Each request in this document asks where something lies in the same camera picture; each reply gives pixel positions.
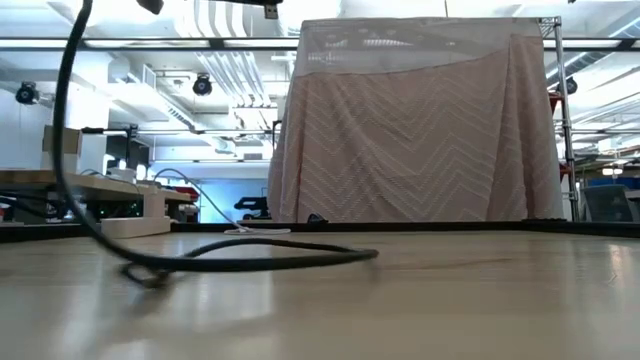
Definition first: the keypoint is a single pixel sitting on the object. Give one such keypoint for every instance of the overhead black crossbar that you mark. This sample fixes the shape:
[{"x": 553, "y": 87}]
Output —
[{"x": 217, "y": 44}]

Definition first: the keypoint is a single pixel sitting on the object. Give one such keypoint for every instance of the black ceiling spotlight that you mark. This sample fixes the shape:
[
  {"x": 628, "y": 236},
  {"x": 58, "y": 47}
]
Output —
[
  {"x": 26, "y": 93},
  {"x": 571, "y": 86},
  {"x": 202, "y": 86}
]

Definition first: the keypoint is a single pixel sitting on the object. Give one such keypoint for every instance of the small USB wall charger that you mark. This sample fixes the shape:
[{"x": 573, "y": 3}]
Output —
[{"x": 154, "y": 207}]

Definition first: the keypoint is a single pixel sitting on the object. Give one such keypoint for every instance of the cardboard box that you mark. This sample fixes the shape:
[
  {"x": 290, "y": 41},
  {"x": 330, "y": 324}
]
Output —
[{"x": 60, "y": 145}]

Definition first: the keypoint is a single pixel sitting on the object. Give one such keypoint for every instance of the pink zigzag blanket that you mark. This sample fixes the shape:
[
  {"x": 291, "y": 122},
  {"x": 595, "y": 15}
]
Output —
[{"x": 400, "y": 150}]

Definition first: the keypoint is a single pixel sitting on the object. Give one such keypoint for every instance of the white power strip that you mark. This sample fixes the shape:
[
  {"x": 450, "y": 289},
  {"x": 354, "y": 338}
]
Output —
[{"x": 130, "y": 227}]

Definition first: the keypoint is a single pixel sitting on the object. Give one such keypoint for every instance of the grey office chair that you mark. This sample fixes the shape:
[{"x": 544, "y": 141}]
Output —
[{"x": 607, "y": 202}]

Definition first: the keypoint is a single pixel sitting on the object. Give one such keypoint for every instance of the metal rack with red bins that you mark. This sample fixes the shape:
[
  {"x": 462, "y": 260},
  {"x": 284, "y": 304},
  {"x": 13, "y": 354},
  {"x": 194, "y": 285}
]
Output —
[{"x": 566, "y": 125}]

